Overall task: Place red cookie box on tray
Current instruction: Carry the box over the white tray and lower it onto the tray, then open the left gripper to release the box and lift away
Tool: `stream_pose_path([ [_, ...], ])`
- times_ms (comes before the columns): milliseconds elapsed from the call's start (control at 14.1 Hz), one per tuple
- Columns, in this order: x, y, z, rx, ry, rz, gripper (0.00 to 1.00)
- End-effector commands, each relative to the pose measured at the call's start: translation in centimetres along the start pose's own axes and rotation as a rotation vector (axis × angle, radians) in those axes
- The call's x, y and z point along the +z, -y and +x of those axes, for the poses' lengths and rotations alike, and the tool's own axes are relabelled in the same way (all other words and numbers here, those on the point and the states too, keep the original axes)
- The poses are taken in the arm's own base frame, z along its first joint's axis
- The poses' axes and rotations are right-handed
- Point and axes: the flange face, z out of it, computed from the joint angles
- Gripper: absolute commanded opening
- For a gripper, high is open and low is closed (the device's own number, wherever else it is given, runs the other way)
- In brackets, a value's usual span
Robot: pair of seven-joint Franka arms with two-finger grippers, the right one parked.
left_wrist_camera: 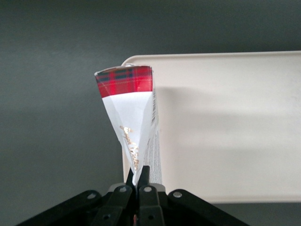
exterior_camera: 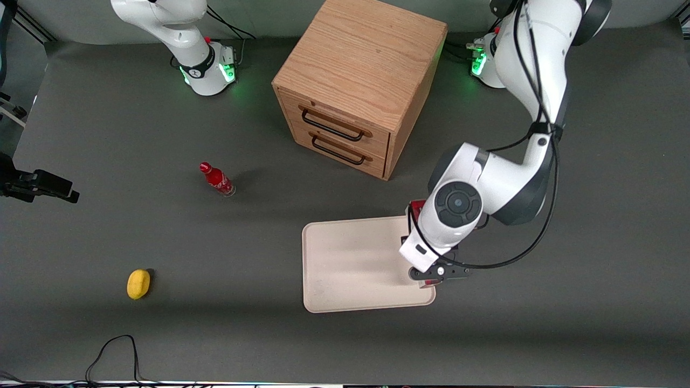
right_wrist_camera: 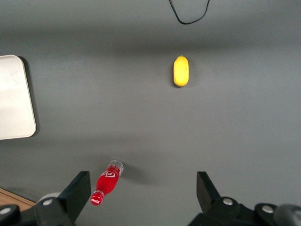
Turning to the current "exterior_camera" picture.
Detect red cookie box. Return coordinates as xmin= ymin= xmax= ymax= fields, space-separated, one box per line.
xmin=410 ymin=200 xmax=441 ymax=287

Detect cream rectangular tray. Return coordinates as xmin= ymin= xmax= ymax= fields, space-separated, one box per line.
xmin=301 ymin=215 xmax=437 ymax=314

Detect wooden two-drawer cabinet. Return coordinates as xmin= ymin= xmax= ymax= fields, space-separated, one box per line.
xmin=272 ymin=0 xmax=449 ymax=181

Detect red cola bottle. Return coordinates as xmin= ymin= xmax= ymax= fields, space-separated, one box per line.
xmin=199 ymin=162 xmax=237 ymax=198

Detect yellow lemon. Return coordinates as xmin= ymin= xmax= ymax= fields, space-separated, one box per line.
xmin=127 ymin=269 xmax=151 ymax=300

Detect white and black stand foot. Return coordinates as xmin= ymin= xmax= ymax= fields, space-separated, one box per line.
xmin=0 ymin=92 xmax=27 ymax=128

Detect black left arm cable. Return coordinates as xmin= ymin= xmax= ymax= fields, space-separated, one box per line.
xmin=407 ymin=0 xmax=561 ymax=270

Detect black drawer handle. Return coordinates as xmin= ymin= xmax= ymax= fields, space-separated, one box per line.
xmin=309 ymin=131 xmax=372 ymax=165
xmin=299 ymin=106 xmax=372 ymax=142

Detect black left arm base cables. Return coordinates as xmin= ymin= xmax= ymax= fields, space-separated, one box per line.
xmin=444 ymin=12 xmax=503 ymax=61

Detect black arm base cables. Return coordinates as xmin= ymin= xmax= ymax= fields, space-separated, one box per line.
xmin=206 ymin=5 xmax=257 ymax=68
xmin=444 ymin=12 xmax=503 ymax=61

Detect black right arm base cables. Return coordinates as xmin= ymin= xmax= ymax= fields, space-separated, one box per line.
xmin=206 ymin=5 xmax=257 ymax=68

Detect black looped table cable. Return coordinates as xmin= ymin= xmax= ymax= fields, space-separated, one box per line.
xmin=85 ymin=335 xmax=162 ymax=386

